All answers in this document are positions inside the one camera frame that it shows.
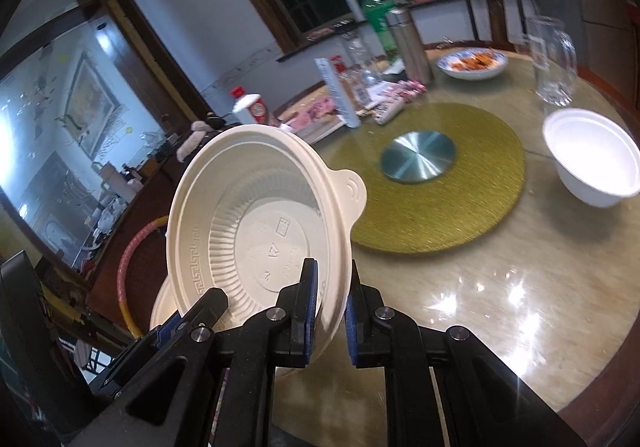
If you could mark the dark jacket with fur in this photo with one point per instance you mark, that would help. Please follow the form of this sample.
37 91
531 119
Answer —
192 139

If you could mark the white bowl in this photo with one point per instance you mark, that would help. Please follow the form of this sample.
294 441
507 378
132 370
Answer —
590 152

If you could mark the multicoloured hula hoop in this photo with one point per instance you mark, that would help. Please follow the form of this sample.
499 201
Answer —
131 252

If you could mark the green soda bottle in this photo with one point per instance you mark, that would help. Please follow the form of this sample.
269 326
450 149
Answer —
375 7

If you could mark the pink candy packets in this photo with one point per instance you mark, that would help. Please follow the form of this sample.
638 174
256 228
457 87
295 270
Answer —
395 94

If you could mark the white liquor bottle red cap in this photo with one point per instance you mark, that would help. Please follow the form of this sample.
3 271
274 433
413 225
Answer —
250 109

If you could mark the white paper roll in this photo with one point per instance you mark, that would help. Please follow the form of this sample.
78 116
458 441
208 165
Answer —
347 2

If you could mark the round steel turntable disc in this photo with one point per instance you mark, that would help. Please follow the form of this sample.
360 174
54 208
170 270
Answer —
417 157

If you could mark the white plate of food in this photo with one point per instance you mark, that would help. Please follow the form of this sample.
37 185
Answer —
472 69

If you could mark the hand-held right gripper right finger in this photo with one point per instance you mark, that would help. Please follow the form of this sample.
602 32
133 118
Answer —
352 327

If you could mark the clear glass mug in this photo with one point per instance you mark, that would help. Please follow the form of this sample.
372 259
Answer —
550 72

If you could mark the steel thermos flask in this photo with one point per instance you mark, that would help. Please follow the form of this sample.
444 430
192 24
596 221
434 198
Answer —
410 47

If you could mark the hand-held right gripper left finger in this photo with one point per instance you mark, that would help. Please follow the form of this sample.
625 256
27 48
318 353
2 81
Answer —
311 307

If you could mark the stack of magazines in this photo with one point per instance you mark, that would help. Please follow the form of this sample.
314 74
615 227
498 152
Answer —
315 119

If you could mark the beige plastic bowl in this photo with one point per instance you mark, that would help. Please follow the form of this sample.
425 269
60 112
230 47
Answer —
162 307
260 207

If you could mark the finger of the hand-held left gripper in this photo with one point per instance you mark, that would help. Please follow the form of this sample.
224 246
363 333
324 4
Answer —
170 327

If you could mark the round gold table mat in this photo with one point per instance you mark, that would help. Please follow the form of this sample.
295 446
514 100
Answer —
475 187

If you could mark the wooden chair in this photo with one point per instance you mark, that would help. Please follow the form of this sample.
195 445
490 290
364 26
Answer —
471 12

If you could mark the clear glass jar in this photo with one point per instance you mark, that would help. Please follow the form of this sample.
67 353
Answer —
360 59

